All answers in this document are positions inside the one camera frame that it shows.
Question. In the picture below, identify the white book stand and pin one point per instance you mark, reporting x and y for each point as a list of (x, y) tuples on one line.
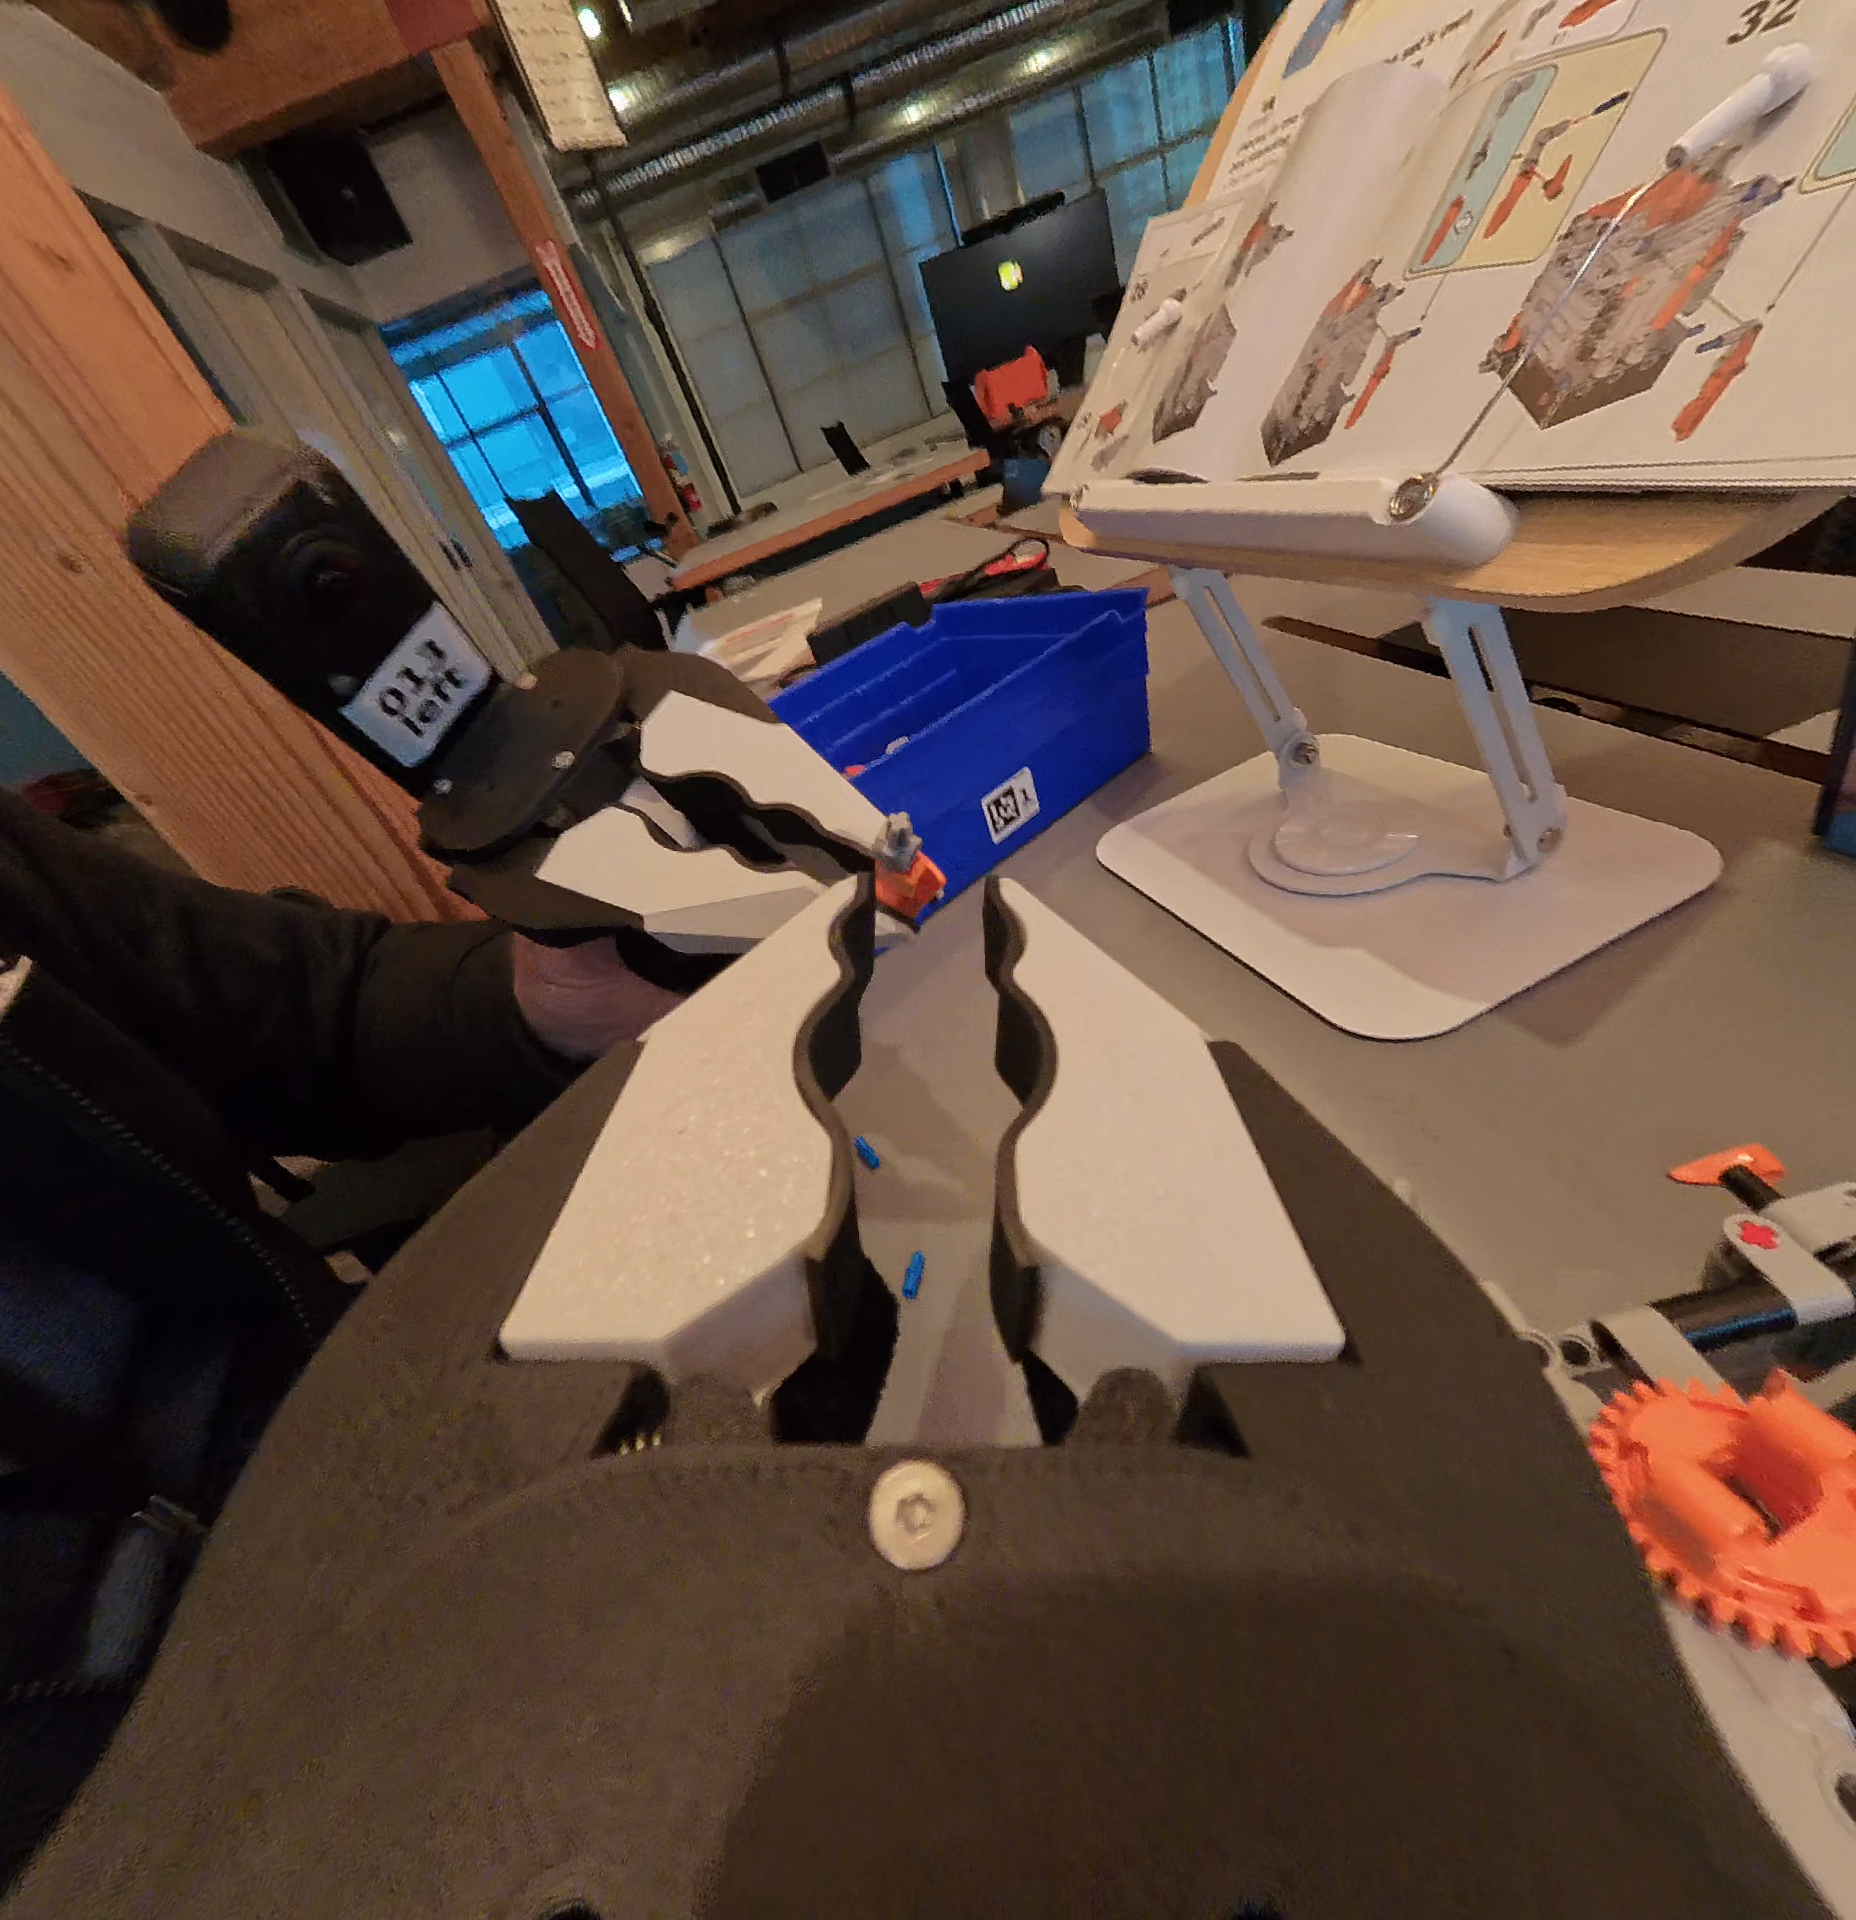
[(1393, 930)]

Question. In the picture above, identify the toy building-block model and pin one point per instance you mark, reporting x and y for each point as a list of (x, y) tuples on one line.
[(1724, 1486)]

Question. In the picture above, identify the black office chair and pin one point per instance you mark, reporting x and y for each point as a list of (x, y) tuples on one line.
[(583, 571), (846, 448)]

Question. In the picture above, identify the grey plastic pin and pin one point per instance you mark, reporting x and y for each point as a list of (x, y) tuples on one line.
[(898, 838)]

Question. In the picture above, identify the white hanging sign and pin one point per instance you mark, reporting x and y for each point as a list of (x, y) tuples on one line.
[(561, 76)]

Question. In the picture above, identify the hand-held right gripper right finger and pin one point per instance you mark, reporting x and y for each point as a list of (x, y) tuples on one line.
[(1167, 1216)]

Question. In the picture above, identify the orange plastic object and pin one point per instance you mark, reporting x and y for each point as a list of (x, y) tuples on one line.
[(1010, 387)]

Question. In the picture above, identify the wide wooden post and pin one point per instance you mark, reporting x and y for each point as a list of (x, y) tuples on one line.
[(118, 448)]

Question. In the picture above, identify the black wall speaker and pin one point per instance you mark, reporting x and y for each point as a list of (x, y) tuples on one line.
[(337, 194)]

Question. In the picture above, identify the slim wooden post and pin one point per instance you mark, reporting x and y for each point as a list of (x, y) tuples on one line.
[(569, 291)]

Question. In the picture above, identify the instruction booklet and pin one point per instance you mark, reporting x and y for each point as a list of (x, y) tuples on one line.
[(1467, 225)]

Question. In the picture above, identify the blue plastic bin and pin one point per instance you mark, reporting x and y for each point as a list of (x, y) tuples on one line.
[(1019, 706)]

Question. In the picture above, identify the person's left hand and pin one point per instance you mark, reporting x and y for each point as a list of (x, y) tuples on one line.
[(583, 997)]

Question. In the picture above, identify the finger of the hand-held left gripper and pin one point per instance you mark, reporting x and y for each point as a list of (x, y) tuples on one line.
[(644, 885), (764, 765)]

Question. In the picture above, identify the clear plastic bag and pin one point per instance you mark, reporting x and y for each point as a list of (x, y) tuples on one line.
[(764, 636)]

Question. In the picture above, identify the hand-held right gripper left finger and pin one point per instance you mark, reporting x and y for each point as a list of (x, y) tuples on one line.
[(672, 1201)]

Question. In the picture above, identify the black monitor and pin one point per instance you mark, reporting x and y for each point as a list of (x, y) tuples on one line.
[(1019, 313)]

